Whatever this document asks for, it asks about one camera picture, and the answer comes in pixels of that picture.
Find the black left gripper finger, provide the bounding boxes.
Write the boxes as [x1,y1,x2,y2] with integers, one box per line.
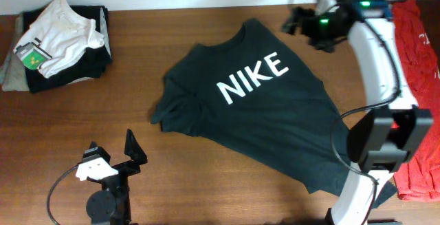
[82,141,111,163]
[124,129,148,165]

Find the dark green Nike t-shirt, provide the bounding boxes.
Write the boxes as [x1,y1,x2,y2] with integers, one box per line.
[151,19,349,195]

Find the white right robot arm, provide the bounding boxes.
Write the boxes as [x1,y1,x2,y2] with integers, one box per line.
[282,0,434,225]

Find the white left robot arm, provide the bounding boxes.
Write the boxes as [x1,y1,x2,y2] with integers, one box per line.
[76,129,148,225]

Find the black folded garment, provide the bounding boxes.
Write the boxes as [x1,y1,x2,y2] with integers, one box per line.
[25,6,112,93]

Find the grey folded garment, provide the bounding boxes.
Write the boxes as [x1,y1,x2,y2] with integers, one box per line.
[1,14,29,92]

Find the white folded t-shirt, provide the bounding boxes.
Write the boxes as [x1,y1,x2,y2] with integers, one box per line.
[13,0,104,78]

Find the red t-shirt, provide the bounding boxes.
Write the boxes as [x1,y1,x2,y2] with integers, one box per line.
[392,0,439,202]

